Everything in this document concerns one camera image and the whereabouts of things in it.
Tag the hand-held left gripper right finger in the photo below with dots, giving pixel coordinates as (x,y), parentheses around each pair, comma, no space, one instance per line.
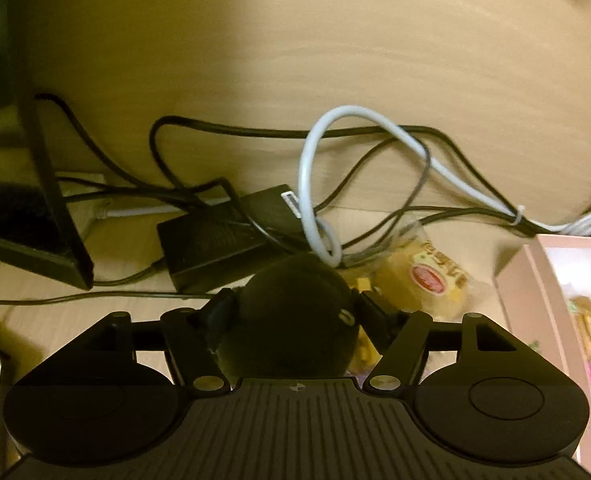
(370,312)

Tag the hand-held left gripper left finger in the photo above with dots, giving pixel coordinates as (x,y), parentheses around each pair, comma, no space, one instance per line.
(223,317)

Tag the black plush toy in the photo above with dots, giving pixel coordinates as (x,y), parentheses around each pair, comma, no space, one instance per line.
(285,320)

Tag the pink cardboard box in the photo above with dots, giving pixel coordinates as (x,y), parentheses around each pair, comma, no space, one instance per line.
(530,310)

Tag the black power adapter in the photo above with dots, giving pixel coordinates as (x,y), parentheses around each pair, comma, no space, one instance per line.
(210,240)

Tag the black monitor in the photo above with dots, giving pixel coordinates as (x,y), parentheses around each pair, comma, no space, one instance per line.
(55,210)

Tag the yellow orange small toy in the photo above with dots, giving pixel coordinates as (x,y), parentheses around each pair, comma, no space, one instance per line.
(588,325)

